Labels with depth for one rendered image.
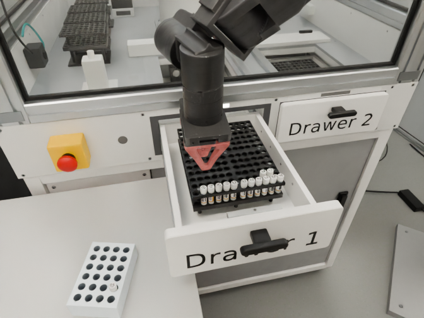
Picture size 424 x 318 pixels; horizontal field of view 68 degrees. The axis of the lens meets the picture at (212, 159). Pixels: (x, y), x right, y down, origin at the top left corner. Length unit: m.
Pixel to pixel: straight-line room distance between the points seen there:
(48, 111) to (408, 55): 0.84
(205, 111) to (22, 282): 0.48
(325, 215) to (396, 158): 1.87
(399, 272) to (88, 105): 1.46
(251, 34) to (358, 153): 0.71
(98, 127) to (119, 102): 0.08
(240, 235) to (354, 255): 1.24
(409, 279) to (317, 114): 1.04
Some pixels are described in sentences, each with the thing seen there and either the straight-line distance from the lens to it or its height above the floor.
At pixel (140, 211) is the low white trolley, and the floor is 0.76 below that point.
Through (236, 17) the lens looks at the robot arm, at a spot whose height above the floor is 1.20.
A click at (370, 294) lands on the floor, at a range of 1.62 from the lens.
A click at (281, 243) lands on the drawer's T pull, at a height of 0.91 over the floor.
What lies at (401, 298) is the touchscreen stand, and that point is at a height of 0.03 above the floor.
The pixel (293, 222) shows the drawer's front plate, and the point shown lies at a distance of 0.52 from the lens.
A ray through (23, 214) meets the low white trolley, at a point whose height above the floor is 0.76.
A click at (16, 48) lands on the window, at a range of 0.71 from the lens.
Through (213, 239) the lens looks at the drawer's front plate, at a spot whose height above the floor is 0.90.
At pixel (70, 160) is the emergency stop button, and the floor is 0.89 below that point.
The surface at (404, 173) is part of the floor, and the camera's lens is 2.28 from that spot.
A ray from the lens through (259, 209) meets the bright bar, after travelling 0.62.
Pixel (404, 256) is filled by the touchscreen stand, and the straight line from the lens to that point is 1.76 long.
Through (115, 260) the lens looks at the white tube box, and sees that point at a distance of 0.63.
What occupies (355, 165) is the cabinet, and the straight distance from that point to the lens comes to 1.09.
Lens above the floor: 1.31
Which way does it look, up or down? 40 degrees down
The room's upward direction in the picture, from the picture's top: straight up
